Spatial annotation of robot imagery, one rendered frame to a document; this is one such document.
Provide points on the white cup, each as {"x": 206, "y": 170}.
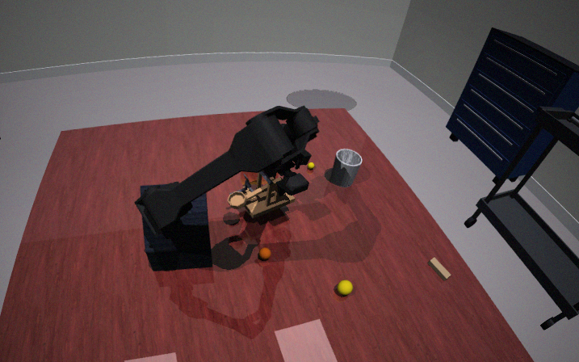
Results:
{"x": 346, "y": 165}

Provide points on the tan rectangular block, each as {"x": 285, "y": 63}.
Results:
{"x": 439, "y": 269}

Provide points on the orange ball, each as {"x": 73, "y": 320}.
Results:
{"x": 264, "y": 253}

